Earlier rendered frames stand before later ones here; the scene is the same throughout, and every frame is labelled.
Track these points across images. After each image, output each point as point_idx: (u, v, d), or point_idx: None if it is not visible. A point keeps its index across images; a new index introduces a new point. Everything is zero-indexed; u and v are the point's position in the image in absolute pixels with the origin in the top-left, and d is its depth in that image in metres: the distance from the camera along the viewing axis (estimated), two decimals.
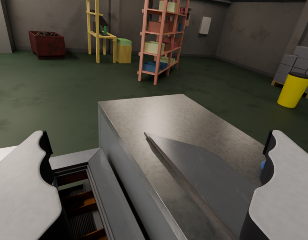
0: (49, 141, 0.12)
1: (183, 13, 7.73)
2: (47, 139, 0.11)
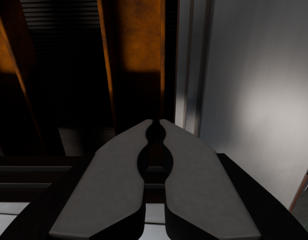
0: (155, 130, 0.13)
1: None
2: (154, 129, 0.12)
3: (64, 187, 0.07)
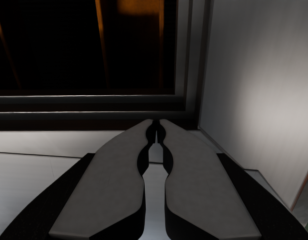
0: (155, 130, 0.13)
1: None
2: (154, 129, 0.12)
3: (64, 187, 0.07)
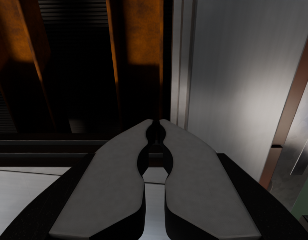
0: (155, 130, 0.13)
1: None
2: (154, 129, 0.12)
3: (64, 187, 0.07)
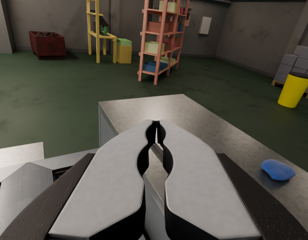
0: (155, 130, 0.13)
1: (183, 13, 7.73)
2: (154, 129, 0.12)
3: (64, 187, 0.07)
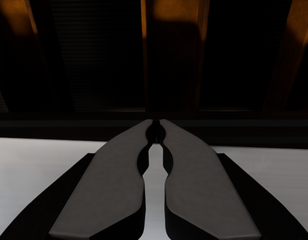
0: (155, 130, 0.13)
1: None
2: (154, 129, 0.12)
3: (64, 187, 0.07)
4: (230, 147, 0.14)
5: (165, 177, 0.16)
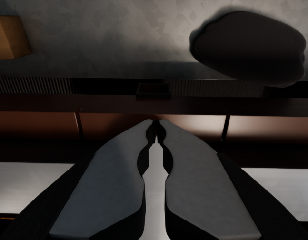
0: (155, 130, 0.13)
1: None
2: (154, 129, 0.12)
3: (64, 187, 0.07)
4: None
5: None
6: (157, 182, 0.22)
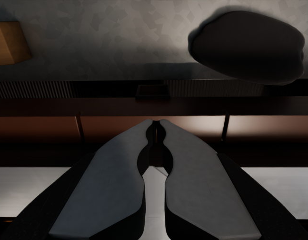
0: (155, 130, 0.13)
1: None
2: (154, 129, 0.12)
3: (64, 187, 0.07)
4: None
5: None
6: (158, 206, 0.25)
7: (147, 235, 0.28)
